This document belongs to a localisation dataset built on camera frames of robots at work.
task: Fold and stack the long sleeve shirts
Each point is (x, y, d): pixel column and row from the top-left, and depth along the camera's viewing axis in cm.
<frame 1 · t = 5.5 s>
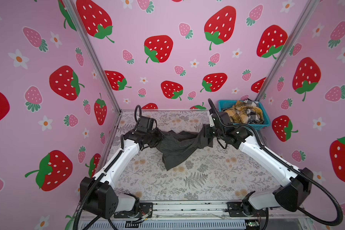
left hand: (165, 135, 81), fingers closed
right hand: (203, 127, 78), fingers closed
dark grey pinstripe shirt: (175, 147, 81), point 17 cm above the table
yellow plaid shirt: (238, 113, 108), point 11 cm above the table

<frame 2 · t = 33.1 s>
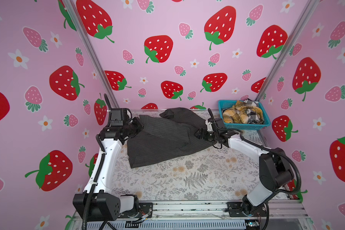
left hand: (144, 123, 77), fingers closed
right hand: (197, 135, 90), fingers open
dark grey pinstripe shirt: (172, 133, 95), point 11 cm above the table
the other named things where they were.

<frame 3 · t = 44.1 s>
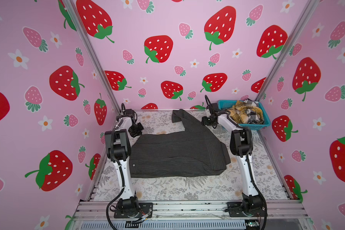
left hand: (142, 131, 106), fingers closed
right hand: (204, 121, 112), fingers open
dark grey pinstripe shirt: (192, 151, 100), on the table
the other named things where they were.

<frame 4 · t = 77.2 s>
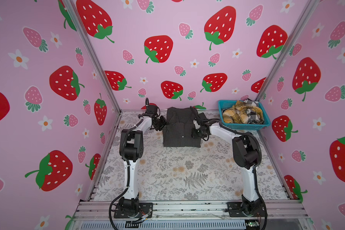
left hand: (169, 123, 104), fingers open
right hand: (192, 135, 101), fingers open
dark grey pinstripe shirt: (178, 132, 104), point 5 cm above the table
the other named things where they were.

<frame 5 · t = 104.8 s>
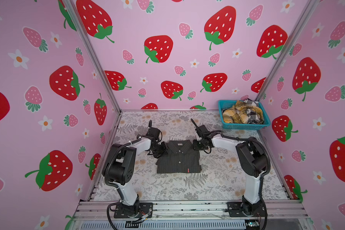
left hand: (169, 152, 94), fingers closed
right hand: (193, 146, 98), fingers closed
dark grey pinstripe shirt: (181, 158, 92), point 3 cm above the table
the other named things where they were.

